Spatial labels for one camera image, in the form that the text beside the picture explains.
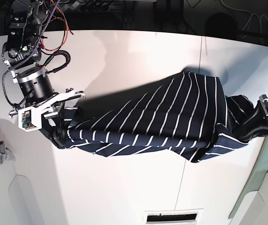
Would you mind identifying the white bin left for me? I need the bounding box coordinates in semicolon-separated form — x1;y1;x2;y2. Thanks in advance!
0;118;40;225

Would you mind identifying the navy white striped t-shirt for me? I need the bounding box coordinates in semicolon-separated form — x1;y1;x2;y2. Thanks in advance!
65;72;254;163

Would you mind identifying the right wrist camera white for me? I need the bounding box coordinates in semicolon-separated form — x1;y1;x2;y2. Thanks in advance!
18;106;42;132

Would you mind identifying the white cables background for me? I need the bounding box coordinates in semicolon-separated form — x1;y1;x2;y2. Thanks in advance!
220;0;268;35

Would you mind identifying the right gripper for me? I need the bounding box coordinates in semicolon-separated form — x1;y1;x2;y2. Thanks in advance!
9;67;84;149

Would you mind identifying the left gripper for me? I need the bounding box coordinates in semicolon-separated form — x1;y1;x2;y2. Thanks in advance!
236;95;268;143

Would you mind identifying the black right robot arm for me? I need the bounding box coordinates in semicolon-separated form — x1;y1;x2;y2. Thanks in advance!
1;0;84;148

